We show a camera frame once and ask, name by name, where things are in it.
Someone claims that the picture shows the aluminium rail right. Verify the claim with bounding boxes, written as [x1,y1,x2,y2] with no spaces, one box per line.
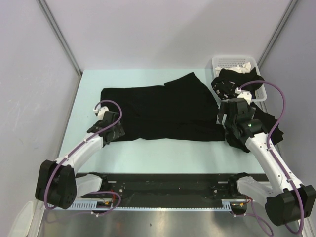
[248,70,307,237]

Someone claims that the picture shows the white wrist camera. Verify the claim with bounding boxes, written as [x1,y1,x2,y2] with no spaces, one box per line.
[235,87,252,105]
[93,106,109,120]

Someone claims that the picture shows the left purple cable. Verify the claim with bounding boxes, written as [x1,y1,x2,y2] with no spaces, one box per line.
[43,99,121,218]

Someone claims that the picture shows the purple cable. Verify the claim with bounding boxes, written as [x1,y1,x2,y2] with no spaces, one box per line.
[238,81,306,235]
[43,99,121,218]

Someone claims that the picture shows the aluminium frame post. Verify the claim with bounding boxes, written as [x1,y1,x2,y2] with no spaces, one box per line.
[257,0,299,70]
[37,0,82,76]

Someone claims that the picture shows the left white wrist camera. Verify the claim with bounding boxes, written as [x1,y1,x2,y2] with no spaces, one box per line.
[93,106,109,120]

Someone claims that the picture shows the black t shirt blue logo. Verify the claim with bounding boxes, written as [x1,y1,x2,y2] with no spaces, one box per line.
[100,73,225,142]

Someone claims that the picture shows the folded black shirt stack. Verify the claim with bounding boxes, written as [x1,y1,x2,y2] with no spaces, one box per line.
[225,102,284,153]

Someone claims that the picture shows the white plastic laundry basket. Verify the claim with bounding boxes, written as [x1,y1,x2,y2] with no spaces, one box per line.
[211,55,264,100]

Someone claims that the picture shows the left aluminium frame post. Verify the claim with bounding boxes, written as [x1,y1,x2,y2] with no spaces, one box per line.
[37,0,82,76]

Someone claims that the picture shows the slotted cable duct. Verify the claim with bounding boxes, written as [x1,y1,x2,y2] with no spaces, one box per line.
[71,198,247,212]

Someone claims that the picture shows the white cloth in basket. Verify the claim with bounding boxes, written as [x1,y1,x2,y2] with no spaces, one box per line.
[215,62,251,76]

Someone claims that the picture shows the black shirts in basket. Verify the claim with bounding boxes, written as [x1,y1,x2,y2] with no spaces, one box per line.
[211,68,264,100]

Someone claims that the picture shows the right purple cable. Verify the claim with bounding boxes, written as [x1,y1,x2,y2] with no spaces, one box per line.
[238,81,306,235]

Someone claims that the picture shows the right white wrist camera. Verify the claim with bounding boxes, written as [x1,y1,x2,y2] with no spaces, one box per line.
[235,87,252,105]

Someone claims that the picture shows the right aluminium frame post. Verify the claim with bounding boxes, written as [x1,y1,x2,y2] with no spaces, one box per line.
[257,0,299,70]

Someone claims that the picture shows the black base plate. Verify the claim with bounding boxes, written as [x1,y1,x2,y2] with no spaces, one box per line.
[74,173,270,214]

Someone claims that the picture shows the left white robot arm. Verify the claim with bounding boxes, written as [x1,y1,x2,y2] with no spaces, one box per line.
[35,110,125,210]

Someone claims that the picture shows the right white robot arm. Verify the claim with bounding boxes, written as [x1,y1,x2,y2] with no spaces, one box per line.
[218,98,316,226]

